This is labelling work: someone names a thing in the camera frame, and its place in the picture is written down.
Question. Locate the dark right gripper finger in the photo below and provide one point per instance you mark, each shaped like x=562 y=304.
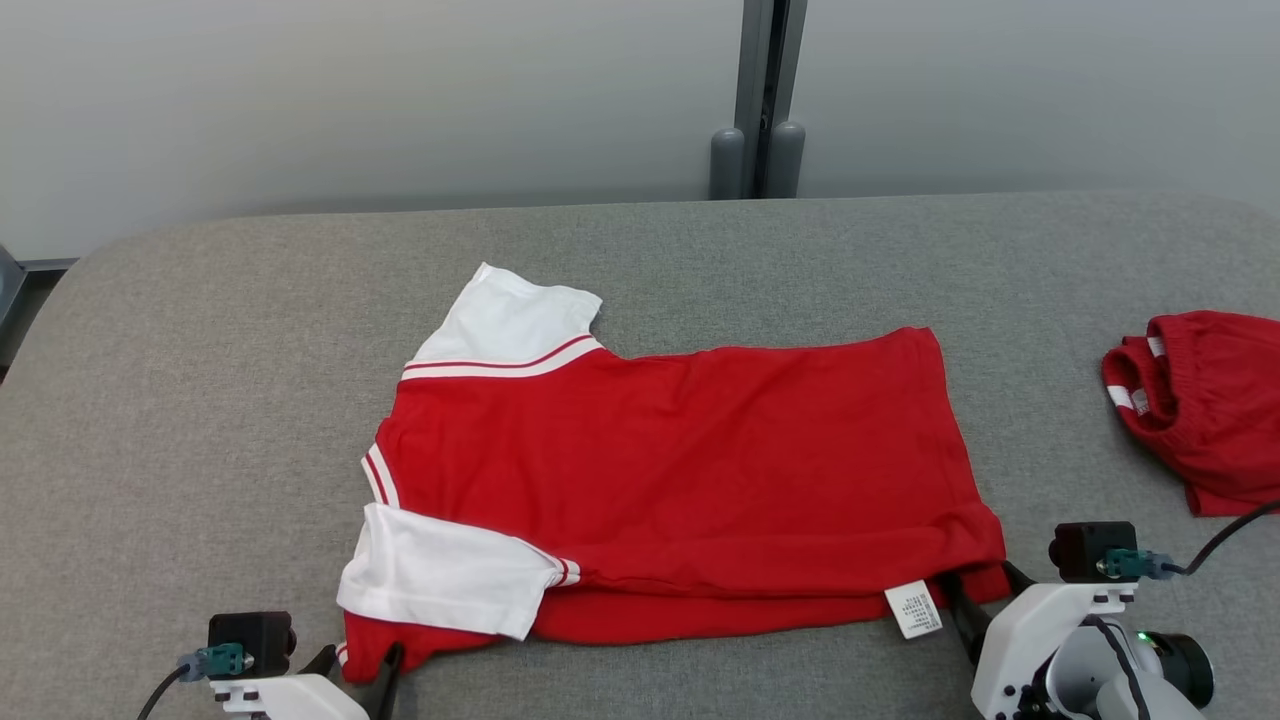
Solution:
x=968 y=615
x=1018 y=582

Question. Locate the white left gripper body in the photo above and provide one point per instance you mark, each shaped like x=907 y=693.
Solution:
x=290 y=700

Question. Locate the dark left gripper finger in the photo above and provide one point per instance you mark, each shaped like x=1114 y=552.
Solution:
x=385 y=685
x=325 y=663

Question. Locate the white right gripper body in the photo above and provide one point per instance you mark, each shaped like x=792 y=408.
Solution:
x=1015 y=650

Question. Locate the red printed shorts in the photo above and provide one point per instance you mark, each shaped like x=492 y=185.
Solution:
x=1220 y=420

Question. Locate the red white-sleeved t-shirt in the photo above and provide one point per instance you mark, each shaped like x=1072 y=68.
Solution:
x=700 y=470

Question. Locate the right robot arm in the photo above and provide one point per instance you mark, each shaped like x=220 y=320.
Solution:
x=1180 y=670

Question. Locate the grey rounded partition foot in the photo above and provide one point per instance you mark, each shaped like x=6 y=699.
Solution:
x=788 y=160
x=727 y=165

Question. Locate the grey partition leg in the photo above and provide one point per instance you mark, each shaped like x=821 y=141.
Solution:
x=8 y=300

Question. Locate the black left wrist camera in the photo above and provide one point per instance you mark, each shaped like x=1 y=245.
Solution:
x=250 y=640

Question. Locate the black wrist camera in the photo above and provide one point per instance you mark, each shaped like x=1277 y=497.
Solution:
x=250 y=640
x=1085 y=545

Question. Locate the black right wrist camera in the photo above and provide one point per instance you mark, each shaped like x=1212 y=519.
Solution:
x=1085 y=545

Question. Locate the grey metal partition post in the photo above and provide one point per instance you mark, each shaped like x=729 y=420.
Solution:
x=755 y=60

